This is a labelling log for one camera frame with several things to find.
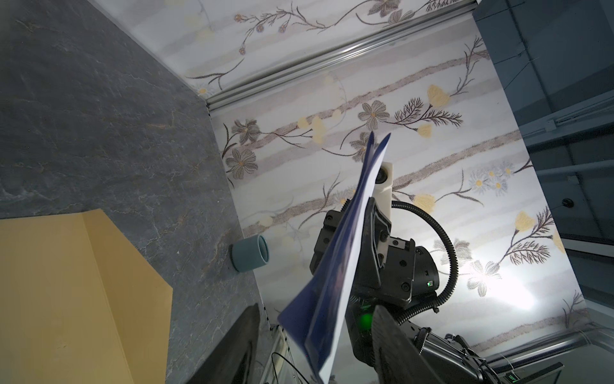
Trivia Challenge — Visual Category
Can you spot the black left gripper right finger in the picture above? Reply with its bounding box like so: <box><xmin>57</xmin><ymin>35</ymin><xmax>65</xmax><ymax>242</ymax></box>
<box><xmin>372</xmin><ymin>306</ymin><xmax>443</xmax><ymax>383</ymax></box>

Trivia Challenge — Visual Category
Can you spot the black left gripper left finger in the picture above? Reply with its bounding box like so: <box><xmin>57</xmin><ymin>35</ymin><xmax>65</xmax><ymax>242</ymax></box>
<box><xmin>188</xmin><ymin>304</ymin><xmax>260</xmax><ymax>384</ymax></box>

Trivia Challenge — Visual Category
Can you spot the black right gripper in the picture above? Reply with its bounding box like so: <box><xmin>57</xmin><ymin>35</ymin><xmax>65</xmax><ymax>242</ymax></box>
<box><xmin>309</xmin><ymin>196</ymin><xmax>441</xmax><ymax>308</ymax></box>

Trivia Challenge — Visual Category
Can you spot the blue bordered floral letter paper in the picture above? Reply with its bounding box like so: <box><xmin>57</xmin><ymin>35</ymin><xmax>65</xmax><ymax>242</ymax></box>
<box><xmin>278</xmin><ymin>134</ymin><xmax>391</xmax><ymax>383</ymax></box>

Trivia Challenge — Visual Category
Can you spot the tan paper envelope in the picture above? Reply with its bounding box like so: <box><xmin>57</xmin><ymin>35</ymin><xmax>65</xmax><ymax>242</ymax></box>
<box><xmin>1</xmin><ymin>210</ymin><xmax>173</xmax><ymax>383</ymax></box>

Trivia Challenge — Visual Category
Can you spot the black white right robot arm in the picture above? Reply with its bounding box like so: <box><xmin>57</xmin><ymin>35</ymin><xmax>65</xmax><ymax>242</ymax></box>
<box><xmin>345</xmin><ymin>198</ymin><xmax>564</xmax><ymax>383</ymax></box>

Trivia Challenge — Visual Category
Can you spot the teal ceramic cup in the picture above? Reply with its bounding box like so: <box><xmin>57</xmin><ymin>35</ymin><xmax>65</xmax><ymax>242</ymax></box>
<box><xmin>230</xmin><ymin>235</ymin><xmax>270</xmax><ymax>272</ymax></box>

